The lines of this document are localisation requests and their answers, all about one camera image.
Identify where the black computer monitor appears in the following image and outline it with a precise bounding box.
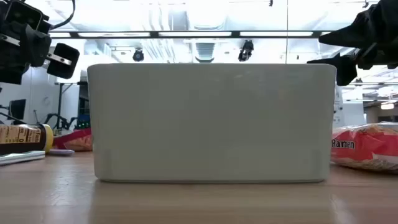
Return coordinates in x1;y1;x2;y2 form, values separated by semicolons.
8;98;27;121

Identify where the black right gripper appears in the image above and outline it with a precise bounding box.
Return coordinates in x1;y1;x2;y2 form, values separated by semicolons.
307;0;398;86

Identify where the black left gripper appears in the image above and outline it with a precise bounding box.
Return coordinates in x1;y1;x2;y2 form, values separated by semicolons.
0;18;80;85

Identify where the black stand pole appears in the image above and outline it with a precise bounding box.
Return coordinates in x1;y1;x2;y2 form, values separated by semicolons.
55;82;80;131

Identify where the grey ceiling vent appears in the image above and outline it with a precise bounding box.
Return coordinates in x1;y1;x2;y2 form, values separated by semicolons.
195;42;216;64

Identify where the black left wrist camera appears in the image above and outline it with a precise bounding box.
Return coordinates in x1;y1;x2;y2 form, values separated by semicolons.
2;0;52;35

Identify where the black cable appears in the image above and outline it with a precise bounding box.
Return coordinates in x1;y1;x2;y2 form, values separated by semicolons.
49;0;76;30

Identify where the red ramen packet silver back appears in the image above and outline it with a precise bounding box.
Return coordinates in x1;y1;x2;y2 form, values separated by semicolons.
52;127;93;152

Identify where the orange ramen packet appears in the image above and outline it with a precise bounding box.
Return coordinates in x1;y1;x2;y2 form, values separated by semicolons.
330;122;398;174

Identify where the white banner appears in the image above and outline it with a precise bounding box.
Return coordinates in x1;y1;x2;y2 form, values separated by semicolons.
333;85;345;129

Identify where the grey plastic bin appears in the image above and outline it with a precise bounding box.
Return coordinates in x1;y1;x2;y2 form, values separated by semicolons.
86;63;337;184

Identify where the black ceiling beam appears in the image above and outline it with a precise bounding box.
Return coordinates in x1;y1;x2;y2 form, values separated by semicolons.
48;30;330;39

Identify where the brown bottle yellow cap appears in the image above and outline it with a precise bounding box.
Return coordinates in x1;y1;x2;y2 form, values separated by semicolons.
0;123;54;156

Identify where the black ceiling spotlight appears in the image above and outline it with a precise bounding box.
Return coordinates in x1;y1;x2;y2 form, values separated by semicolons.
132;48;146;62
238;39;255;62

